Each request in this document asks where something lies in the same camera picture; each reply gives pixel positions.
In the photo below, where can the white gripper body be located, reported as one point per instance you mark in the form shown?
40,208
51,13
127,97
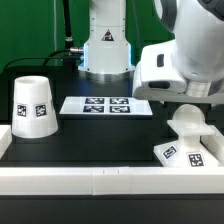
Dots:
156,79

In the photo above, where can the white lamp bulb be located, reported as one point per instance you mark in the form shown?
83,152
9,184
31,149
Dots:
188,112

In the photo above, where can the white lamp base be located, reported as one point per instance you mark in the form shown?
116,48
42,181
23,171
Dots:
187,150

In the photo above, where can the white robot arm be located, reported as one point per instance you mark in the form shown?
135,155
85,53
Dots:
188,68

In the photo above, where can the white lamp shade cone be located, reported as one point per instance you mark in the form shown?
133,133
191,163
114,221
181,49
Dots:
33,111

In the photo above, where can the white marker tag plate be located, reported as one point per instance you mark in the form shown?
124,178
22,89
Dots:
105,106

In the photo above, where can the white right wall bar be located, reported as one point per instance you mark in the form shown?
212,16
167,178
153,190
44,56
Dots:
215,143

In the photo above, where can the white wall bar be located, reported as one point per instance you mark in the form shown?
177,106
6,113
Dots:
5,138
215,143
111,181

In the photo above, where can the white front wall bar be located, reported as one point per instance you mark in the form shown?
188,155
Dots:
111,181

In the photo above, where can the white left wall bar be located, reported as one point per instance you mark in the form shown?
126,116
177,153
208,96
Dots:
5,138

